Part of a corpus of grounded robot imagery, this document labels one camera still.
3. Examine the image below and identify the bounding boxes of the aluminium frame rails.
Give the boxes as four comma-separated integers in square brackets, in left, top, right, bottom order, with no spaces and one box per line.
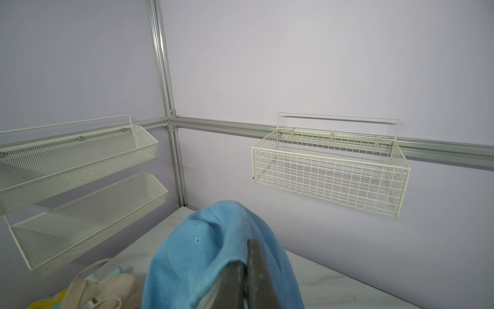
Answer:
[0,0,494,207]

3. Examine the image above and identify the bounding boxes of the beige baseball cap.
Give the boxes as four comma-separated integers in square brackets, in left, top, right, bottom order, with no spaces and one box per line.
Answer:
[60,258,141,309]

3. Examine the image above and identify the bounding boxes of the white mesh two-tier shelf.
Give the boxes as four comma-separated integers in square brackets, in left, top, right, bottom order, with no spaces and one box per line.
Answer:
[1,115,167,276]

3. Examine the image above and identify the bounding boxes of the white wire wall basket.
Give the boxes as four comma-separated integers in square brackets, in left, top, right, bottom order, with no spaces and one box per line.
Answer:
[251,112,411,218]

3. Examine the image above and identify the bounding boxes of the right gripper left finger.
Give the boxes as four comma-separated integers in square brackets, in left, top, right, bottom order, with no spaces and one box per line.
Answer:
[197,261,244,309]

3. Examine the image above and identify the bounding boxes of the yellow object behind arm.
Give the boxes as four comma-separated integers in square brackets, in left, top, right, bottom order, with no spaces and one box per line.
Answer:
[27,289,68,309]

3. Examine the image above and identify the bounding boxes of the light blue brush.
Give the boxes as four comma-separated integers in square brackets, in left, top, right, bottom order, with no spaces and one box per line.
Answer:
[85,266,123,283]

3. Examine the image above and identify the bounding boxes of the light blue baseball cap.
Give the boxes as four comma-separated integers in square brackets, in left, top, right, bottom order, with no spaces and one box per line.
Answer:
[142,200,304,308]

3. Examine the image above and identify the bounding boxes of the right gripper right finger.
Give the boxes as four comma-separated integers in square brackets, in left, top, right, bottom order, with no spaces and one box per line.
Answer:
[246,239,282,309]

